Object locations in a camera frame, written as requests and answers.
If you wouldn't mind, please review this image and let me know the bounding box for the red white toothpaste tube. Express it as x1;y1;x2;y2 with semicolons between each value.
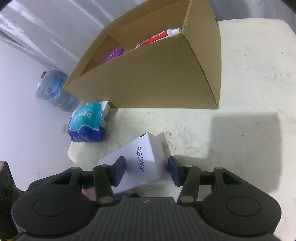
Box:
135;28;181;49

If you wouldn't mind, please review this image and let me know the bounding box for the white wall socket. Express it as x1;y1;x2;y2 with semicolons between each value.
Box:
61;124;68;135

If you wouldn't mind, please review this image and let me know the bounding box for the purple lid air freshener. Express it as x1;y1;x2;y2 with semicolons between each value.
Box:
104;47;125;63

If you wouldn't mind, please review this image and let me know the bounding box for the white rectangular carton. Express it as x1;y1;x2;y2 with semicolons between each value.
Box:
98;133;172;195

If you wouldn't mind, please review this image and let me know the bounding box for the silver white curtain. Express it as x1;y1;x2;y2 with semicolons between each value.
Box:
0;0;296;75

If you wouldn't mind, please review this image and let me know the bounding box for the brown cardboard box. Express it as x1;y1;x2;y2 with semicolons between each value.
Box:
64;1;221;109

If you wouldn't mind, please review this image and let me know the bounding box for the black box with bands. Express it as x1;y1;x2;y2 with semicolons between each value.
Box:
0;161;18;240

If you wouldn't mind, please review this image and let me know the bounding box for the blue wet wipes pack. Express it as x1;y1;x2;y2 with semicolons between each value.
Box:
67;101;110;143

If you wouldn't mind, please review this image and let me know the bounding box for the blue water jug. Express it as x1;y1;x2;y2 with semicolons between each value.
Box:
36;69;81;113

